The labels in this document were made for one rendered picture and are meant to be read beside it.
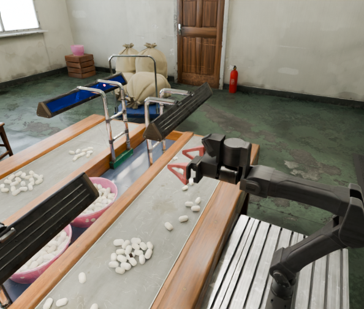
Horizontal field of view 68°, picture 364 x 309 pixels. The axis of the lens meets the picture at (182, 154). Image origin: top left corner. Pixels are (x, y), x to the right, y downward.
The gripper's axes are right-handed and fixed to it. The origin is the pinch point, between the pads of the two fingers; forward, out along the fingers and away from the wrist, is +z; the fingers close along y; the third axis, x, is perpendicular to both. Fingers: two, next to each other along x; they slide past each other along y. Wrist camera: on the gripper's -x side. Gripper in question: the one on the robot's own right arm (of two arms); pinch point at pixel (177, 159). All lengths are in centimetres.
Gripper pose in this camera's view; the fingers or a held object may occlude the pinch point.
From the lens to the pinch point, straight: 83.5
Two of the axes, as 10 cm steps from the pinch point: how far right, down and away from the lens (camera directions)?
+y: -4.6, 4.4, -7.7
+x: 0.1, 8.7, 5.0
